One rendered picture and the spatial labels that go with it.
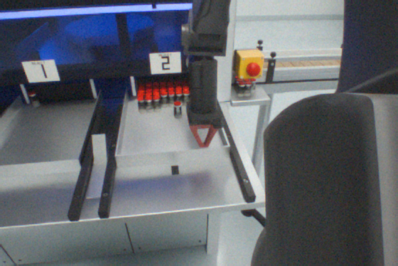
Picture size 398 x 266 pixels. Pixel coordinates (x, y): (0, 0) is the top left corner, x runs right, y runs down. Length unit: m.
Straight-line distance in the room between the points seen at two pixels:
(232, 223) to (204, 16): 1.31
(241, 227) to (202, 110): 1.13
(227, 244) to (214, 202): 1.00
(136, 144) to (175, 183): 0.17
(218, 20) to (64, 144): 0.50
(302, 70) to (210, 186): 0.61
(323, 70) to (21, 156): 0.98
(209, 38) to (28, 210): 0.48
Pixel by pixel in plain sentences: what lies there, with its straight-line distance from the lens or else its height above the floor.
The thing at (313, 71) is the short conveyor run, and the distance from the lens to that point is 1.07.
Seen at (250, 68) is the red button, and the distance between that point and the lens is 0.81.
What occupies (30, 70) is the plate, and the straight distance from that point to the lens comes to 0.87.
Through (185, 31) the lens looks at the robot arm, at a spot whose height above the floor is 1.17.
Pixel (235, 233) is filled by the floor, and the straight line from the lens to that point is 1.59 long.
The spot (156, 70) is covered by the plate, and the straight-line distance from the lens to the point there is 0.80.
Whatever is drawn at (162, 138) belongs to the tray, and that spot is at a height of 0.88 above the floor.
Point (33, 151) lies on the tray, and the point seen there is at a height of 0.88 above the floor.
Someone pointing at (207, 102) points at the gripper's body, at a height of 1.04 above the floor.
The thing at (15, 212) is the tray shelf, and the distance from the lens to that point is 0.65.
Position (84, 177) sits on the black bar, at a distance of 0.62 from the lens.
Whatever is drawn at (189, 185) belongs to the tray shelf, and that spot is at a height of 0.88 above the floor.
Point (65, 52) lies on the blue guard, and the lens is 0.82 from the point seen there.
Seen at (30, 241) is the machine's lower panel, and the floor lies 0.26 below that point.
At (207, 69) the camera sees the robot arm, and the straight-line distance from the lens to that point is 0.54.
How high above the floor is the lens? 1.31
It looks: 36 degrees down
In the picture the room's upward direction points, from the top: straight up
